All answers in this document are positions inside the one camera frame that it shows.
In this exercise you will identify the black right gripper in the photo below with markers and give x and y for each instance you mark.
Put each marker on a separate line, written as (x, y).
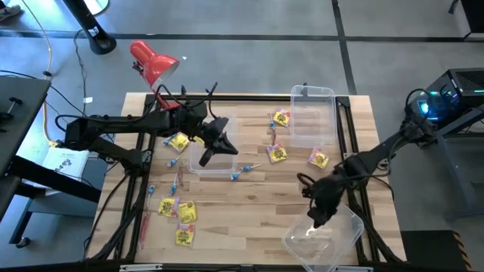
(327, 192)

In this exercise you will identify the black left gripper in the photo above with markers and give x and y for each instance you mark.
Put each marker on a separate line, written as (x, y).
(215, 130)

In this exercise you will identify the clear plastic bin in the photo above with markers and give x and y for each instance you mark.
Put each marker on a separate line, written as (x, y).
(314, 113)
(332, 242)
(227, 166)

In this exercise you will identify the yellow sour candy bag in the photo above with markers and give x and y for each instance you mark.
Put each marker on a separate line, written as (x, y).
(277, 153)
(185, 235)
(168, 207)
(318, 158)
(281, 118)
(187, 212)
(198, 141)
(179, 141)

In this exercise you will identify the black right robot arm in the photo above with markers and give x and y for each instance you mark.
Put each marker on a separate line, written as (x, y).
(378, 151)

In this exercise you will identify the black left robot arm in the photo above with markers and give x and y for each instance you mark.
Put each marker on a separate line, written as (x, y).
(125, 124)

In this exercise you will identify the black box with hazard stripes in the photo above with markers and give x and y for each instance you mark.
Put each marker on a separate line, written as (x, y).
(427, 251)

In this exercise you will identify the red desk lamp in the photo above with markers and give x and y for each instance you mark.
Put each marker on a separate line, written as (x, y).
(151, 62)

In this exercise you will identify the small white floor tag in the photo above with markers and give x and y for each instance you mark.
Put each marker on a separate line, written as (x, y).
(87, 100)

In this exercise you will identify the grey metal stand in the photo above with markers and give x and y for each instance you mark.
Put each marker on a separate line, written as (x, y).
(453, 170)

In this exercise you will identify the white printed booklet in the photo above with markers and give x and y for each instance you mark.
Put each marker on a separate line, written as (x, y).
(64, 162)

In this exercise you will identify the black floor stand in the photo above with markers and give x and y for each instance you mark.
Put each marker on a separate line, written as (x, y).
(94, 34)

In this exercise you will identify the black computer tower with lights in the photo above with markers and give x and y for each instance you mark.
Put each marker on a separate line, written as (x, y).
(465, 85)

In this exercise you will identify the dark grey desk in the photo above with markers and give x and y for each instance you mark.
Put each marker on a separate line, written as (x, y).
(19, 109)

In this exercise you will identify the person's shoe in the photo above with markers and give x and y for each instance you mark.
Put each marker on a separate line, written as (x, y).
(8, 12)

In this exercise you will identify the black furniture piece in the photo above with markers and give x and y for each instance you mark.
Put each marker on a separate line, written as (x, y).
(474, 15)

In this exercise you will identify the silver metal bracket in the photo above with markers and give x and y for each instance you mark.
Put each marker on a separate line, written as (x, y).
(140, 267)
(355, 269)

